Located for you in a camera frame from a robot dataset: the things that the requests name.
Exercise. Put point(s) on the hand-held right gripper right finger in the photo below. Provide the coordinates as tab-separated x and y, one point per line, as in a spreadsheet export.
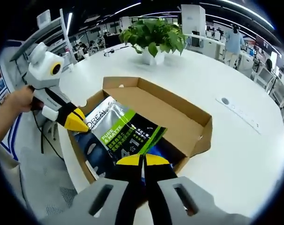
170	201

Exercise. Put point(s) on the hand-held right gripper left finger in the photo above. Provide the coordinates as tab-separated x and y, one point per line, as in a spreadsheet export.
104	199

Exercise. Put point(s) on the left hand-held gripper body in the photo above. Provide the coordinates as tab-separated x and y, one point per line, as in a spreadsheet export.
42	68

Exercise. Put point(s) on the silver green soft pouch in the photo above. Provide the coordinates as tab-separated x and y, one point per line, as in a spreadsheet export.
118	122

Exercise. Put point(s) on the brown cardboard shoe box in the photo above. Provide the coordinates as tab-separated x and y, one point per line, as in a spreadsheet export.
167	105

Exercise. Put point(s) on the black white desk item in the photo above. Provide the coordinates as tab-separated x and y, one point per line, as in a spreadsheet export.
114	50

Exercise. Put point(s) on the person's left hand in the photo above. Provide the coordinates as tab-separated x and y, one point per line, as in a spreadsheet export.
23	100

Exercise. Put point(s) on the dark blue packet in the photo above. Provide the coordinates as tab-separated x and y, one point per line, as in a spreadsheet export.
95	150

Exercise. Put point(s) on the grey mesh office chair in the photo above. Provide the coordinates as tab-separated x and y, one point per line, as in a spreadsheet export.
46	180

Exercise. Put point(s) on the green potted plant white pot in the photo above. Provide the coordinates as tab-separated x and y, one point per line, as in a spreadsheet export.
153	35

